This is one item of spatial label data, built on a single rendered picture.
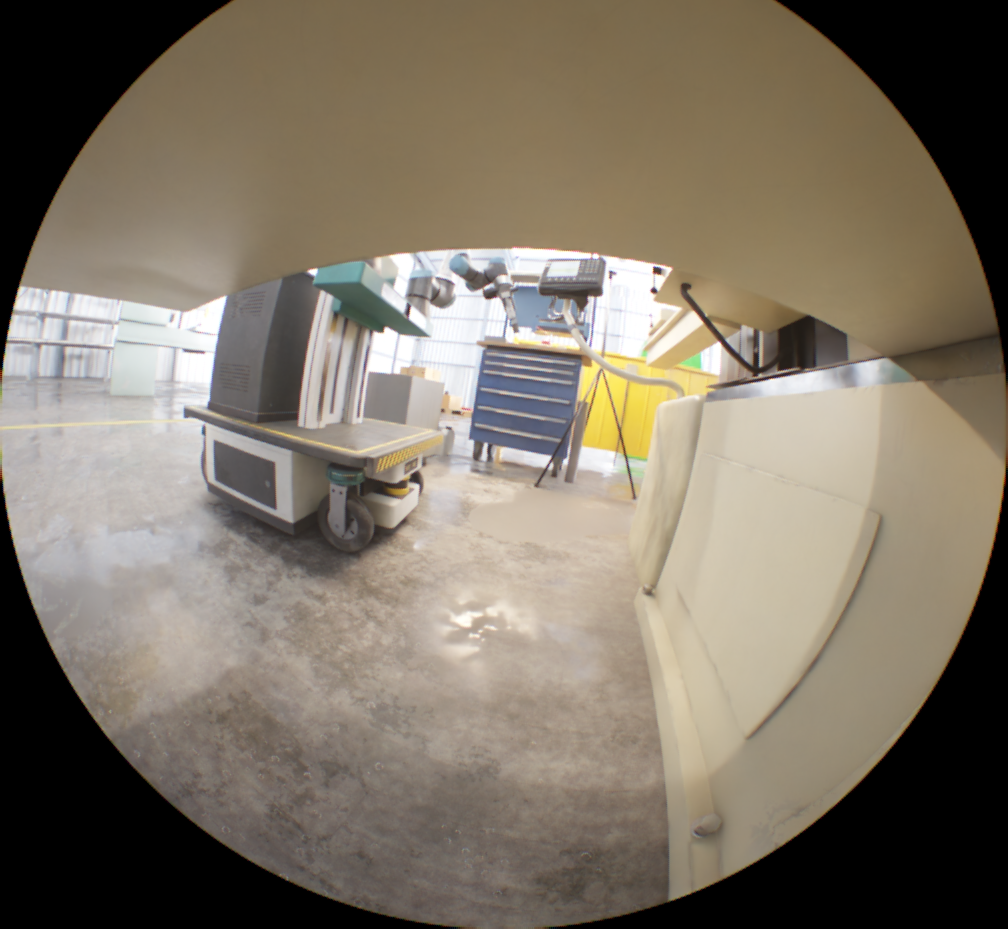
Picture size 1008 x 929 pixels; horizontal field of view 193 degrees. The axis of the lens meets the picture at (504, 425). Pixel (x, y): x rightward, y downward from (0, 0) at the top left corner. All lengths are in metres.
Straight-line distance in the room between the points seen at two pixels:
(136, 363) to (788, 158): 5.03
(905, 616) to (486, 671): 0.60
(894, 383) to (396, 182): 0.43
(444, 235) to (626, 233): 0.13
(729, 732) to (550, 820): 0.26
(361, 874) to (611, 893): 0.27
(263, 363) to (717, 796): 1.34
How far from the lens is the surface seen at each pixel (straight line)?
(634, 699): 0.66
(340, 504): 0.84
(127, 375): 4.95
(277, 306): 1.05
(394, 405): 1.72
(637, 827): 0.54
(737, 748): 0.51
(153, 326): 5.13
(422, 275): 1.32
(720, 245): 0.21
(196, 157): 0.23
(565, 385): 2.18
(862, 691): 0.37
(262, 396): 1.03
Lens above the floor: 0.48
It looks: 4 degrees down
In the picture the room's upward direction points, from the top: 9 degrees clockwise
